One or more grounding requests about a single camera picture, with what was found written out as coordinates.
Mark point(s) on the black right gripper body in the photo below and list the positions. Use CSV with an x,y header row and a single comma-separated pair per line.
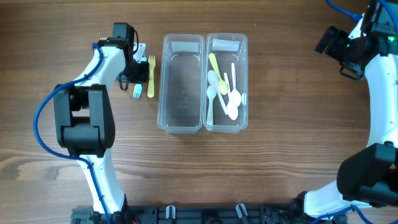
x,y
342,48

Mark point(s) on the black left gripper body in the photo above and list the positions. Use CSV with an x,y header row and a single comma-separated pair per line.
x,y
137,72

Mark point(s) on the light blue plastic fork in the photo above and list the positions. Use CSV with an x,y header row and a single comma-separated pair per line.
x,y
137,91

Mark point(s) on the yellow plastic fork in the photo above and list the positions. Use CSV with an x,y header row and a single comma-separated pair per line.
x,y
150,88

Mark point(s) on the white spoon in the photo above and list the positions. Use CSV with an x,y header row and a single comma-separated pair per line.
x,y
213,80
211,94

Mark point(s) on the yellow plastic spoon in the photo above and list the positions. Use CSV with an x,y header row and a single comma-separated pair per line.
x,y
222,86

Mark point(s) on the white spoon crossed small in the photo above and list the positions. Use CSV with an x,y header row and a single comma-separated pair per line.
x,y
235,94

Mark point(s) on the white spoon crossed large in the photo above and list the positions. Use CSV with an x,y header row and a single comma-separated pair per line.
x,y
231,106

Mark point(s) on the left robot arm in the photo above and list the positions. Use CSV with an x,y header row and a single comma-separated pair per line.
x,y
84,119

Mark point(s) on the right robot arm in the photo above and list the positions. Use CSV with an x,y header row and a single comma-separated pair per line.
x,y
368,179

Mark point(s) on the clear left plastic container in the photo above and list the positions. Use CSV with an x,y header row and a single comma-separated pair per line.
x,y
180,90

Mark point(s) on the clear plastic container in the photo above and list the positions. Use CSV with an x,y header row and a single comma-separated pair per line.
x,y
180,90
228,48

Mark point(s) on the clear right plastic container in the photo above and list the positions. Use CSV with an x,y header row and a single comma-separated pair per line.
x,y
228,48

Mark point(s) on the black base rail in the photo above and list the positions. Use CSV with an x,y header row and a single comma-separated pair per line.
x,y
241,213

